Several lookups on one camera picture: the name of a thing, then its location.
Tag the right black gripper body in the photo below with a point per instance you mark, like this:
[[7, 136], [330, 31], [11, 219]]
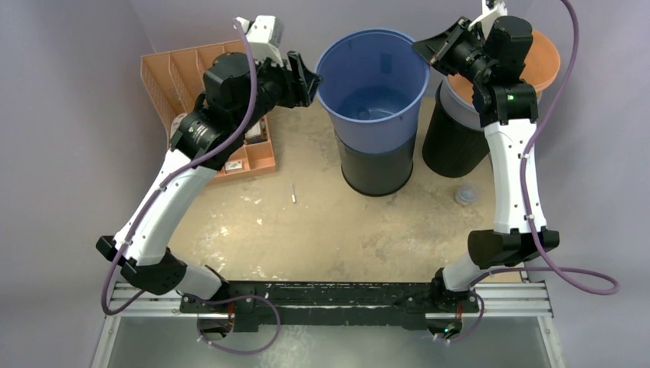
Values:
[[449, 45]]

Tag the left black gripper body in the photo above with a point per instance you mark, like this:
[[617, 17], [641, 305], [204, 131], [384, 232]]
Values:
[[275, 87]]

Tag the large blue plastic bucket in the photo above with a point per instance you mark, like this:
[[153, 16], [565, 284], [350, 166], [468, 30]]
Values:
[[373, 85]]

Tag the orange plastic bucket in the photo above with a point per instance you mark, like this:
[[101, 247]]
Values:
[[542, 65]]

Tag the dark navy cylindrical bin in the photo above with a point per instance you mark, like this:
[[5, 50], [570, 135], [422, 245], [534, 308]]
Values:
[[377, 174]]

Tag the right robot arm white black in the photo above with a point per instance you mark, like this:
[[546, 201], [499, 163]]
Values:
[[508, 111]]

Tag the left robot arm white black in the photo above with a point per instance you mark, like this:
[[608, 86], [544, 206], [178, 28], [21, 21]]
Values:
[[238, 93]]

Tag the small boxes in organizer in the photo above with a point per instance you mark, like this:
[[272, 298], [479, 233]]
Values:
[[257, 134]]

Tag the grey plastic bucket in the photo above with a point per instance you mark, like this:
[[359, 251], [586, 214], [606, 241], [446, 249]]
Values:
[[455, 96]]

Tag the black ribbed bin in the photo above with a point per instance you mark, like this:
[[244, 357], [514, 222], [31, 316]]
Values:
[[451, 149]]

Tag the small grey pen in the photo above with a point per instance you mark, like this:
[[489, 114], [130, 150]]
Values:
[[293, 194]]

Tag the small clear plastic cup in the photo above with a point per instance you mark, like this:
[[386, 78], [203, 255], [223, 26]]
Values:
[[467, 194]]

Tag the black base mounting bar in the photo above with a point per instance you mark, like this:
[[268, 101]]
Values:
[[409, 305]]

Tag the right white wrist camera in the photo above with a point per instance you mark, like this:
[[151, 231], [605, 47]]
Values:
[[490, 11]]

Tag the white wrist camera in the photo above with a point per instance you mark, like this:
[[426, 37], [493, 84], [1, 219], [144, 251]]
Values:
[[490, 11], [264, 35]]

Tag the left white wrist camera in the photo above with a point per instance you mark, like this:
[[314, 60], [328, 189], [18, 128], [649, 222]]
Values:
[[264, 35]]

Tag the aluminium frame rail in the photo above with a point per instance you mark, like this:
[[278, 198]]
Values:
[[496, 300]]

